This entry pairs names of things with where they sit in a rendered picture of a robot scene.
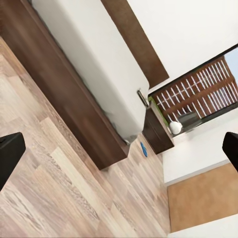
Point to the table lamp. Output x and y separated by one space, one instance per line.
188 121

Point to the bed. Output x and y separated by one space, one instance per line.
88 58

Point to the sliding door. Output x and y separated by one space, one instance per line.
204 198

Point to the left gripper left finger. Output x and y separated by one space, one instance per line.
12 148

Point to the fixed window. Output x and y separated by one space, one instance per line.
210 89

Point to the hardback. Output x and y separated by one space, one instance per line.
146 102

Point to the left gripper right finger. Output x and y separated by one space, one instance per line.
230 148

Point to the nightstand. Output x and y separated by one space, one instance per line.
156 130

